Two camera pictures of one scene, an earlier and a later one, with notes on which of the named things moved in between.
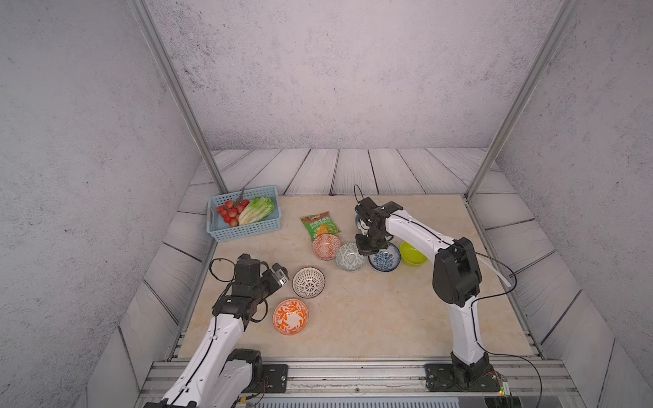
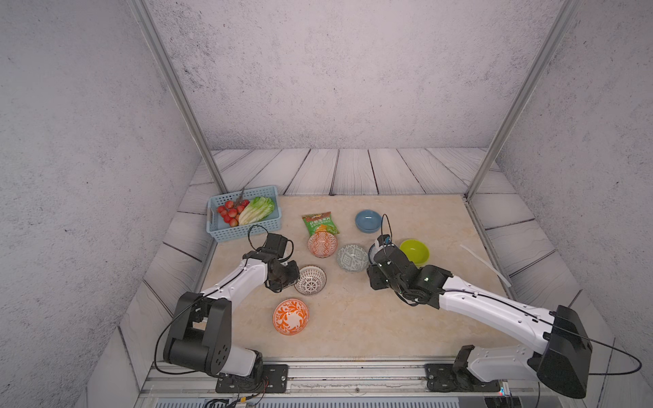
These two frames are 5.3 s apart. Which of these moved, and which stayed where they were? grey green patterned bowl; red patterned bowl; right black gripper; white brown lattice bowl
Moved: right black gripper
Stayed: grey green patterned bowl; white brown lattice bowl; red patterned bowl
